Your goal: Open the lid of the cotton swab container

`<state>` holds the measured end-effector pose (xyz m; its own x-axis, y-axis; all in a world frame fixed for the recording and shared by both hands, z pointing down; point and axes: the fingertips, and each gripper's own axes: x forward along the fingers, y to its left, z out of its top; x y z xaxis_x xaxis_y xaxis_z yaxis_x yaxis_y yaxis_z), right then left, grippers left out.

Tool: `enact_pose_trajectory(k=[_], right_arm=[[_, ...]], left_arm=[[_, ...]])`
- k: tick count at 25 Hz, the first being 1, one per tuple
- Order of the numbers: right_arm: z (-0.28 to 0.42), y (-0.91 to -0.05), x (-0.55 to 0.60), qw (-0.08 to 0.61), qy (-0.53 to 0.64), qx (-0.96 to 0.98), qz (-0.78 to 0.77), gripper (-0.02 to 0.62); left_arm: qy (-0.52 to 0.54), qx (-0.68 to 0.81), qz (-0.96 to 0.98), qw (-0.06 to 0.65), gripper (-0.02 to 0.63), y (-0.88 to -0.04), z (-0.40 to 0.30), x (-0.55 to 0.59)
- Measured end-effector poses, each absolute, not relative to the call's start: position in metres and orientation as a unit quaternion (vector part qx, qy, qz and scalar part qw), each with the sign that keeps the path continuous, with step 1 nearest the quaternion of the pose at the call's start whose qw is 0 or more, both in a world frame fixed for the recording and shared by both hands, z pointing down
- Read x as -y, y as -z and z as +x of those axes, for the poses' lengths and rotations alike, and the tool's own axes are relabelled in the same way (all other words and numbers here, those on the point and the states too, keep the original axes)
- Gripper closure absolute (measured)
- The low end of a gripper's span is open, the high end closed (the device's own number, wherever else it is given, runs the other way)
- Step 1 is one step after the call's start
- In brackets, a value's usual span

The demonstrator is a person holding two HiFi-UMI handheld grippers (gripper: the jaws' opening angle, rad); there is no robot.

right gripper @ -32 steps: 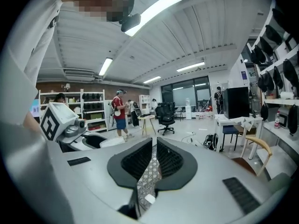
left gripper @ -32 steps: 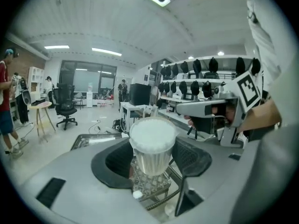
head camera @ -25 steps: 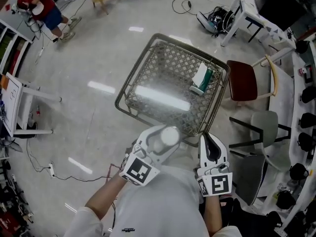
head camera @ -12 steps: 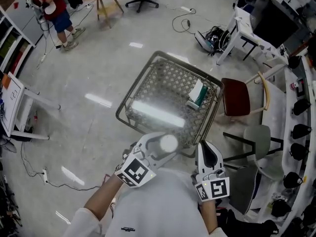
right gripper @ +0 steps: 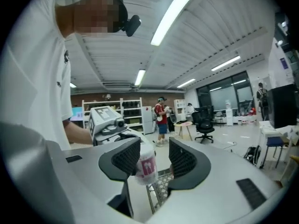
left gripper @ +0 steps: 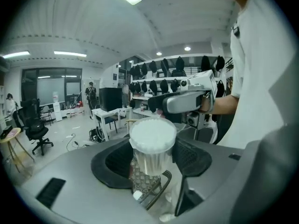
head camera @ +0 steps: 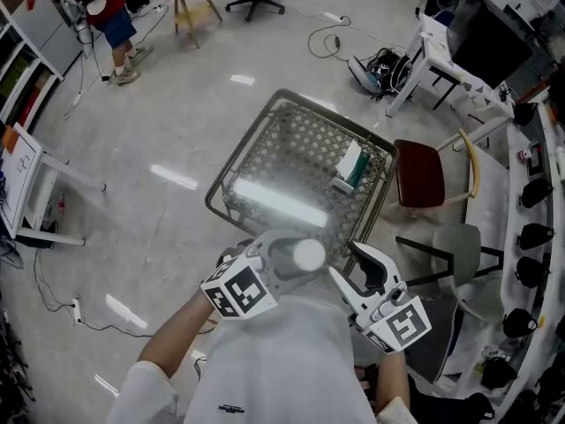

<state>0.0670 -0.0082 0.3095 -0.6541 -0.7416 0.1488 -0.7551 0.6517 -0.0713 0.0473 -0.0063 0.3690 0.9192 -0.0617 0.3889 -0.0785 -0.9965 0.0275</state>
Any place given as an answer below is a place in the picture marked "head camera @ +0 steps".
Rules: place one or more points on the green white tissue pack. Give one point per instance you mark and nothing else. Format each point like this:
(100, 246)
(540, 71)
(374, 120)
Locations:
(353, 166)

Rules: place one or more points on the white power strip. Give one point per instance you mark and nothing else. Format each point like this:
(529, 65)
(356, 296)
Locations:
(78, 309)
(77, 99)
(333, 16)

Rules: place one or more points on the grey cushion blue trim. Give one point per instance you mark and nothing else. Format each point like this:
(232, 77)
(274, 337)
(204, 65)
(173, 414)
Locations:
(434, 338)

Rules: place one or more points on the person's right forearm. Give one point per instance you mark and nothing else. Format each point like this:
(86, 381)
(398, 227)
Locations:
(393, 382)

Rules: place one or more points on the grey chair black frame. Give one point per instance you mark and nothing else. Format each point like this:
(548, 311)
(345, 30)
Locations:
(459, 245)

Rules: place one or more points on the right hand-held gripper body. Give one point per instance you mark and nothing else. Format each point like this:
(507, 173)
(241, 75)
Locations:
(404, 325)

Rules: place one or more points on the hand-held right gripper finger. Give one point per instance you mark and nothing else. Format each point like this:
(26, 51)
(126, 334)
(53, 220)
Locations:
(351, 296)
(390, 276)

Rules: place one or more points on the white desk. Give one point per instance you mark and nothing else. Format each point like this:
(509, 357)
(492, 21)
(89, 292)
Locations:
(434, 49)

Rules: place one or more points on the black mesh chair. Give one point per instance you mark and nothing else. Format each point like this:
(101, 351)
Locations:
(441, 409)

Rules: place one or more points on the person's white shirt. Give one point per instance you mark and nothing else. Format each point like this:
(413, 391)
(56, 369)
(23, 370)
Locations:
(287, 360)

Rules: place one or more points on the wooden chair brown seat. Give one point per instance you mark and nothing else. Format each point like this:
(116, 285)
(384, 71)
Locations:
(419, 175)

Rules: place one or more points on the black cabinet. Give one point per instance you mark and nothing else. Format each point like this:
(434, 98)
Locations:
(490, 47)

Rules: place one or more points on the small red bottle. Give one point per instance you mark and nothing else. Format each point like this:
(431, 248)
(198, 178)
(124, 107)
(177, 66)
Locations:
(62, 203)

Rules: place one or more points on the small white table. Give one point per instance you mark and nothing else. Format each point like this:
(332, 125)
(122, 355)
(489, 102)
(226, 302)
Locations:
(22, 170)

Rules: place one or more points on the orange-brown block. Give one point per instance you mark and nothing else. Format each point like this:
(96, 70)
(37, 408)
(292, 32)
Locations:
(9, 139)

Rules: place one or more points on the pile of black equipment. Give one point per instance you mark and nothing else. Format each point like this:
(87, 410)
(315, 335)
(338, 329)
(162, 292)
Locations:
(11, 360)

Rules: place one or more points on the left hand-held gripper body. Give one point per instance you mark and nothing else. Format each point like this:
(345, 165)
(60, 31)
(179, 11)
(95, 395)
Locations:
(240, 292)

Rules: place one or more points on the black backpack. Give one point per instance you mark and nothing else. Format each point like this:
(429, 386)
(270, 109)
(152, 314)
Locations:
(388, 69)

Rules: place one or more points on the clear bottle red label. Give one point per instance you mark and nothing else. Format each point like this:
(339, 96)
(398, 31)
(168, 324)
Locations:
(525, 155)

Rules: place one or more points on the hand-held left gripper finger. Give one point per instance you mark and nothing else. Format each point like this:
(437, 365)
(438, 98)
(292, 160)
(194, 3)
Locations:
(291, 286)
(282, 234)

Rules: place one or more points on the person's left forearm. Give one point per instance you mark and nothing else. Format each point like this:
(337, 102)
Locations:
(176, 338)

